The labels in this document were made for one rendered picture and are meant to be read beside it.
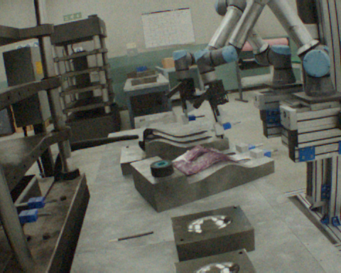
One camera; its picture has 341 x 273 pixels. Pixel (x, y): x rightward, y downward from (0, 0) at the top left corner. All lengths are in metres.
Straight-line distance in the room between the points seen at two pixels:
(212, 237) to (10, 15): 8.19
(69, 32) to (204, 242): 4.91
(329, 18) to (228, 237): 1.30
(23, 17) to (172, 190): 7.71
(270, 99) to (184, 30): 6.24
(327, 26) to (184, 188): 1.12
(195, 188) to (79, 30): 4.54
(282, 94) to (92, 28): 3.92
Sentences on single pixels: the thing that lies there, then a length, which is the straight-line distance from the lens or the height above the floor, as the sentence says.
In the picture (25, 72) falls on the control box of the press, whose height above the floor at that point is 1.34.
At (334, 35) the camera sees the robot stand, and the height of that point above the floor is 1.31.
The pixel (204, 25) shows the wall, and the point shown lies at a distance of 8.22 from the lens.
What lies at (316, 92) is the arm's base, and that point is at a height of 1.06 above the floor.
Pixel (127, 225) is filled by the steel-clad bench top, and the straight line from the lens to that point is 1.12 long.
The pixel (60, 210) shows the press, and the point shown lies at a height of 0.78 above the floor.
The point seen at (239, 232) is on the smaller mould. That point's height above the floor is 0.87.
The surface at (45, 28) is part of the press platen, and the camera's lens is 1.59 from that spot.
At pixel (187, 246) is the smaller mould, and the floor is 0.86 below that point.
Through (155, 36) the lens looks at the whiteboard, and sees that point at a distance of 8.05.
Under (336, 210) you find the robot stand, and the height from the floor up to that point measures 0.31.
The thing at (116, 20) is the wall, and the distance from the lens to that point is 8.09.
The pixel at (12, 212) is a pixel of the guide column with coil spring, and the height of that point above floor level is 0.97.
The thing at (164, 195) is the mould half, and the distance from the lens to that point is 1.14.
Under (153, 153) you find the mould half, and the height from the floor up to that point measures 0.88.
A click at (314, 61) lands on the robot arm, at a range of 1.44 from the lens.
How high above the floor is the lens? 1.33
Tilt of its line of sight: 15 degrees down
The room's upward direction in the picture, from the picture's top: 9 degrees counter-clockwise
